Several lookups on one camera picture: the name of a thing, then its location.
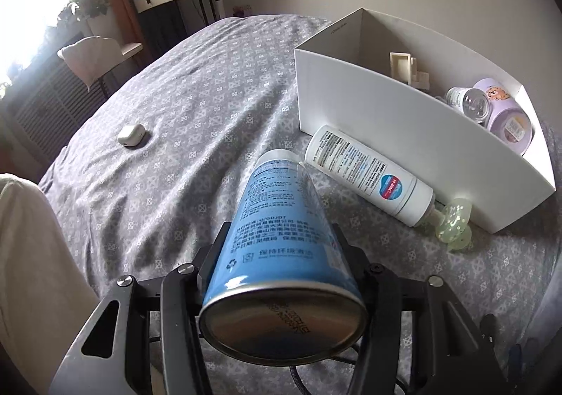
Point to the white earbuds case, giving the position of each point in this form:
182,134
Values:
131,134

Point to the potted green plant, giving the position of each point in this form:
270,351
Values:
88,2

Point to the blue spray can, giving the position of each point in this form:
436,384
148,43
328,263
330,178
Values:
281,237

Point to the small jar with clear lid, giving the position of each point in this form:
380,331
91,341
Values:
467,103

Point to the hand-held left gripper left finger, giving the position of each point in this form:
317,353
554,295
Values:
210,263

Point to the chair with white towel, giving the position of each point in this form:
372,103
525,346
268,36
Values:
94,56

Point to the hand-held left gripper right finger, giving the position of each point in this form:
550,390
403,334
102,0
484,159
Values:
351,259

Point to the person's cream trouser leg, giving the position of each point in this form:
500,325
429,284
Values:
35,280

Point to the grey patterned bedsheet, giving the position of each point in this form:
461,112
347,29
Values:
197,105

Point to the purple printed cup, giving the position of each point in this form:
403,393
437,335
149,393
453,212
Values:
509,122

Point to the cream plastic block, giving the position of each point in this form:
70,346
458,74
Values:
400,65

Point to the radiator grille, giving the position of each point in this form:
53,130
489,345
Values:
52,114

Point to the white cardboard box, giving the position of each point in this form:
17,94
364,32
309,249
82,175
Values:
395,114

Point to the white bottle with green brush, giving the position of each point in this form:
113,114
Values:
360,171

